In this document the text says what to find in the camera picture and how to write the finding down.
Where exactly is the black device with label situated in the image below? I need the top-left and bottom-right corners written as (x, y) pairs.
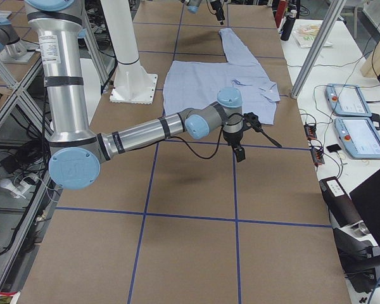
top-left (319, 177), bottom-right (363, 227)

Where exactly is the teach pendant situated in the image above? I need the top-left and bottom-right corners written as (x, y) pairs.
top-left (325, 84), bottom-right (372, 118)
top-left (334, 117), bottom-right (380, 159)

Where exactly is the lower teach pendant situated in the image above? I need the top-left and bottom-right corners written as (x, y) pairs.
top-left (334, 117), bottom-right (380, 159)

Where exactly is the aluminium frame post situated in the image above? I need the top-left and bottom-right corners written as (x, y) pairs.
top-left (291, 0), bottom-right (346, 99)

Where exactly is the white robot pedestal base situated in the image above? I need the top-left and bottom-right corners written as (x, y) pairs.
top-left (101, 0), bottom-right (158, 105)

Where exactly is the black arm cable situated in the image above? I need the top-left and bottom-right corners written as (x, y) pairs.
top-left (170, 112), bottom-right (244, 159)

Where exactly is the black monitor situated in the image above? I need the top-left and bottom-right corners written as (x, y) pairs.
top-left (350, 169), bottom-right (380, 246)

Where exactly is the light blue striped shirt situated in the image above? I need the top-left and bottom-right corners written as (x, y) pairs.
top-left (163, 28), bottom-right (281, 125)

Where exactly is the black water bottle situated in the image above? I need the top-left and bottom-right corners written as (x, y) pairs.
top-left (281, 9), bottom-right (298, 41)

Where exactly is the upper teach pendant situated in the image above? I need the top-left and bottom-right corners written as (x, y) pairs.
top-left (325, 84), bottom-right (372, 118)

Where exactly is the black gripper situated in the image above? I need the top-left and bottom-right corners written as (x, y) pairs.
top-left (223, 125), bottom-right (246, 162)
top-left (209, 0), bottom-right (224, 25)

